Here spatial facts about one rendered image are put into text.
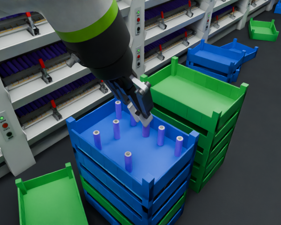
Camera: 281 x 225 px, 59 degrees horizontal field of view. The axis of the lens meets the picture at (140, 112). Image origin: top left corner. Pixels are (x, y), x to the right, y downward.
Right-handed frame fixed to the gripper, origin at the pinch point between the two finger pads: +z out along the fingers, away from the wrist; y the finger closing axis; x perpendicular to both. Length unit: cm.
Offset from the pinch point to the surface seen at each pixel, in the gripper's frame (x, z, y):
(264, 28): 167, 131, -36
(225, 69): 73, 76, -21
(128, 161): -9.6, 8.9, 0.6
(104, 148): -10.4, 13.4, -10.3
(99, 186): -19.5, 23.0, -9.3
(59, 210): -36, 37, -24
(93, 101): 6, 42, -50
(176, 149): 0.9, 15.5, 6.2
